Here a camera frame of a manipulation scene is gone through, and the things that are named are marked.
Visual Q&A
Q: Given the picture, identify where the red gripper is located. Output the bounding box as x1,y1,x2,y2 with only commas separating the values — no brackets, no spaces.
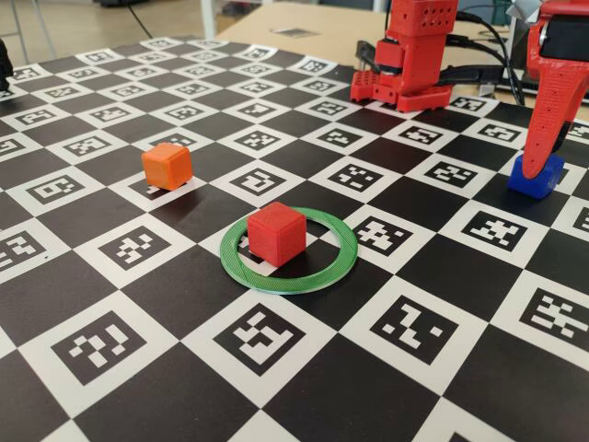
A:
523,0,589,180

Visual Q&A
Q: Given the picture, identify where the blue cube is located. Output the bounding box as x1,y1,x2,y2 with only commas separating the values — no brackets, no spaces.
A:
505,154,566,200

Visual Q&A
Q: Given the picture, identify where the red cube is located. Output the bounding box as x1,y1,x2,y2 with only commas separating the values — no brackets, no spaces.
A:
247,201,308,267

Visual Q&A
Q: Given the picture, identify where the orange cube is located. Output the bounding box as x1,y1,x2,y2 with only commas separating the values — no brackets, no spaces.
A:
141,142,193,192

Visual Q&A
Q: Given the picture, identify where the small printed marker sheet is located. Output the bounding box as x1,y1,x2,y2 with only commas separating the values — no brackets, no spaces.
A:
270,26,319,40

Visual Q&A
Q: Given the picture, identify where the checkerboard marker mat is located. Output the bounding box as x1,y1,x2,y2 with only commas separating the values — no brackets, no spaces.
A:
0,36,589,442

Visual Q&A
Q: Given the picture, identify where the white pole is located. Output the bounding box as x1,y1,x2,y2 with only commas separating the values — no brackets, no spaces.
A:
201,0,217,41

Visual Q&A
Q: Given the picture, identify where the small black stand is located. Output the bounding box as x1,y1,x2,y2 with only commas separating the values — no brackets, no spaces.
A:
0,39,15,91

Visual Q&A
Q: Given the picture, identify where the thick black plug cable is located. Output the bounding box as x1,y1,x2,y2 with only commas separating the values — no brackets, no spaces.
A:
439,64,505,88

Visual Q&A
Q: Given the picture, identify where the grey duct tape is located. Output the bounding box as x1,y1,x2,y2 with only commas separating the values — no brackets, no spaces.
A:
507,0,543,20

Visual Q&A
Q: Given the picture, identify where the black usb cable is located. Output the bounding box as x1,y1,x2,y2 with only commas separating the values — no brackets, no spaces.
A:
455,11,516,70
453,35,525,107

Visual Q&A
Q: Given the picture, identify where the green ring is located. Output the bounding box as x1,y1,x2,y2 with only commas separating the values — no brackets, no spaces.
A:
219,206,359,295

